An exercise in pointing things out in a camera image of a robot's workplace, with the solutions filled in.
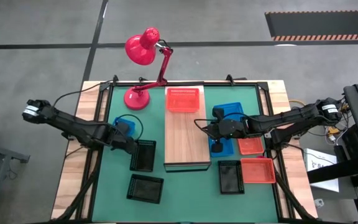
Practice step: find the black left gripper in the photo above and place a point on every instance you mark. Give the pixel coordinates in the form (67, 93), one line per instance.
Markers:
(118, 138)

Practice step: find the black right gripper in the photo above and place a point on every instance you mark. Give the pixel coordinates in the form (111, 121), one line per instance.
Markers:
(233, 129)

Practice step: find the black plastic basket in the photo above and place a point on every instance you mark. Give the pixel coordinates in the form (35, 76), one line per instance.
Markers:
(145, 189)
(145, 157)
(231, 177)

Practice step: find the blue plastic basket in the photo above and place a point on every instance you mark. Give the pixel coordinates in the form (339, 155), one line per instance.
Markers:
(131, 127)
(228, 148)
(233, 109)

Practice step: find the orange plastic basket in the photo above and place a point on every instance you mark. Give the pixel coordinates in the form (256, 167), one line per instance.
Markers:
(182, 102)
(258, 171)
(250, 146)

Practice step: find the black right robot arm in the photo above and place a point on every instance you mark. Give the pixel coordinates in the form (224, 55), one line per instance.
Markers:
(291, 118)

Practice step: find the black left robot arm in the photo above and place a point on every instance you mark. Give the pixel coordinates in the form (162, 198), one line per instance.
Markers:
(73, 124)

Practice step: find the red desk lamp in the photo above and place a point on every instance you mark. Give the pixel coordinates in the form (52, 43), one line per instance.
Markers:
(137, 99)

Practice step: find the green table mat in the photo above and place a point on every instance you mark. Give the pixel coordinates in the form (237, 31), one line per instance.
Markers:
(185, 199)

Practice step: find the white printed box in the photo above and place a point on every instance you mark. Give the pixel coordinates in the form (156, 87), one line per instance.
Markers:
(314, 157)

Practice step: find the small white plug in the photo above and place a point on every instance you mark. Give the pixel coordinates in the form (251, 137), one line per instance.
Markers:
(319, 203)

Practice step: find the black orange striped floor mat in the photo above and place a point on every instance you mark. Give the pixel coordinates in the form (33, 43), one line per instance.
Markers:
(322, 25)

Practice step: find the black aluminium table frame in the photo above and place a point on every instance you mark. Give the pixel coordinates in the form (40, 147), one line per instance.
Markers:
(244, 84)

